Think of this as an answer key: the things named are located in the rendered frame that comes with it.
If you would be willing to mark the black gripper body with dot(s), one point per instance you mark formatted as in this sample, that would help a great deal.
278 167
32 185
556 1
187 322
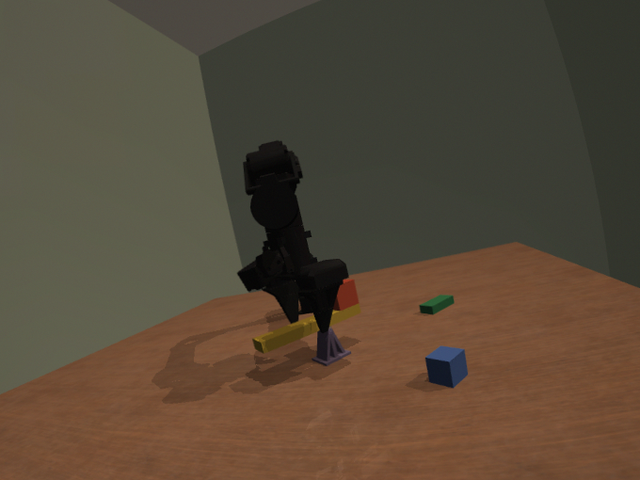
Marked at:
309 274

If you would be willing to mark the green rectangular bar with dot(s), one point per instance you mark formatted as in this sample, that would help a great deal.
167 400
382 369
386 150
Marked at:
437 304

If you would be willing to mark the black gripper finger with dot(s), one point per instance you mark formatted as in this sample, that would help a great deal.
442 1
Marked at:
322 303
287 297

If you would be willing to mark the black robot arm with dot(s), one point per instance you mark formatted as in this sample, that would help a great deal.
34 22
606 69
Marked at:
271 175

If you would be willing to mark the yellow bar with dark red end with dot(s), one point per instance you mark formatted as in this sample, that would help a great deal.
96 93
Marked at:
346 305

